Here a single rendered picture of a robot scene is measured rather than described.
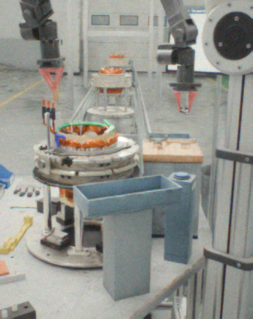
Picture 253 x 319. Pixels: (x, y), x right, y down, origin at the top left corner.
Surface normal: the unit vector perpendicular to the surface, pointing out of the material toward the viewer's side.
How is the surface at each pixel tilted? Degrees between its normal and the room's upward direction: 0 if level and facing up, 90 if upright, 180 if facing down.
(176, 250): 90
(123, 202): 90
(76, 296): 0
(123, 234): 90
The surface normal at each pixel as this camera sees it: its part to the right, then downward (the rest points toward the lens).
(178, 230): -0.34, 0.22
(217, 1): -0.58, 0.50
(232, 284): -0.61, 0.18
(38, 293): 0.02, -0.97
